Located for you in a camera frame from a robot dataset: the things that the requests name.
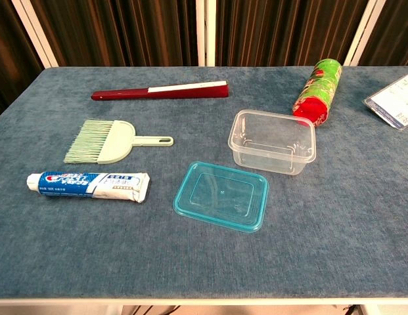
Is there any clear blue plastic box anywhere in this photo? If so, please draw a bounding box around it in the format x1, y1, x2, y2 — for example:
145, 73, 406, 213
172, 160, 269, 234

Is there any clear plastic container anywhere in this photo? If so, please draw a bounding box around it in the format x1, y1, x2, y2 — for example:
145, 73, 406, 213
227, 109, 317, 176

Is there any green and red snack canister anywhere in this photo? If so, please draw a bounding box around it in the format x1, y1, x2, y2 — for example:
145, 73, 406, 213
292, 58, 343, 128

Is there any dark red folded fan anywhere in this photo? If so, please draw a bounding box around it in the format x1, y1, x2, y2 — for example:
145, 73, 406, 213
91, 80, 230, 102

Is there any pale green hand brush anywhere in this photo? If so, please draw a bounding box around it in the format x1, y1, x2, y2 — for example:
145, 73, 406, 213
63, 119, 175, 165

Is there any blue velvet table cloth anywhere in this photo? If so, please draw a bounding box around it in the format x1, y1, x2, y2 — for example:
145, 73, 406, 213
0, 66, 408, 299

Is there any blue white toothpaste tube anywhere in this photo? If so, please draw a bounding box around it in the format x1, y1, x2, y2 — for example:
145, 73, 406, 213
26, 171, 151, 204

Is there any dark brown curtain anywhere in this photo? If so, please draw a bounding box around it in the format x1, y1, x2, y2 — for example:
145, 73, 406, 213
29, 0, 198, 68
359, 0, 408, 68
0, 0, 45, 112
215, 0, 369, 68

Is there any clear blister pack card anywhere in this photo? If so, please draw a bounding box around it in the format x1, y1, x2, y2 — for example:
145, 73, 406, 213
362, 72, 408, 132

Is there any white upright frame post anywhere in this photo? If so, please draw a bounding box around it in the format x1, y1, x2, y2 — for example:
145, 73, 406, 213
195, 0, 217, 68

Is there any white slanted frame post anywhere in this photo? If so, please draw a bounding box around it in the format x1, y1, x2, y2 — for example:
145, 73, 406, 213
11, 0, 58, 68
343, 0, 378, 67

